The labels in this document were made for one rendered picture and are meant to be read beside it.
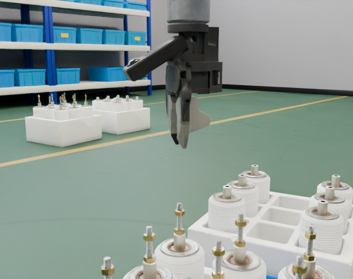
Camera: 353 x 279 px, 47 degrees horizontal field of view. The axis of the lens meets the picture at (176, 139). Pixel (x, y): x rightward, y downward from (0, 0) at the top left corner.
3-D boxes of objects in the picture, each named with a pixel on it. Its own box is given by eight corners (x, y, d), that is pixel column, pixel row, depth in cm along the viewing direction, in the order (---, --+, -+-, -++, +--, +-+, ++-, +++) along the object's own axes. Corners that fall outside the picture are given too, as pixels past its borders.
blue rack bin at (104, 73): (87, 80, 629) (87, 67, 624) (107, 79, 656) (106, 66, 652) (108, 82, 596) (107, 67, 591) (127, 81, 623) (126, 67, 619)
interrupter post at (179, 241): (182, 253, 76) (182, 237, 76) (171, 250, 77) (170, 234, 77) (187, 248, 78) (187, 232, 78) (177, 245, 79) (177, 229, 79)
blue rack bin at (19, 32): (-4, 42, 519) (-5, 25, 515) (24, 43, 547) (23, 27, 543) (16, 41, 487) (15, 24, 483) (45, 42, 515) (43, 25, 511)
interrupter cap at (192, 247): (187, 262, 73) (187, 258, 73) (152, 253, 76) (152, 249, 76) (205, 246, 79) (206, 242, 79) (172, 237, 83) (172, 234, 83)
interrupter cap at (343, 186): (351, 185, 117) (351, 182, 117) (348, 192, 110) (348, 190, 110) (323, 181, 120) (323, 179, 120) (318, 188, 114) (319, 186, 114)
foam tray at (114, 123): (150, 128, 355) (150, 108, 351) (117, 135, 325) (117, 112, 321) (119, 124, 378) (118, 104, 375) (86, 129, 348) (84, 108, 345)
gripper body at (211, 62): (222, 96, 71) (224, 24, 68) (175, 97, 68) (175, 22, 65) (205, 92, 78) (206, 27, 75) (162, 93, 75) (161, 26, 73)
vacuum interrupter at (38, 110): (49, 132, 300) (47, 94, 295) (36, 133, 295) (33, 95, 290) (46, 129, 308) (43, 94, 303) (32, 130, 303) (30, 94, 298)
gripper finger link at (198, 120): (214, 147, 71) (212, 94, 70) (182, 150, 69) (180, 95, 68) (207, 146, 74) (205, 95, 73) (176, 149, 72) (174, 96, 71)
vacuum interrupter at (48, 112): (53, 134, 289) (51, 96, 284) (41, 133, 292) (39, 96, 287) (61, 132, 298) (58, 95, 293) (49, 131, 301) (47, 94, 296)
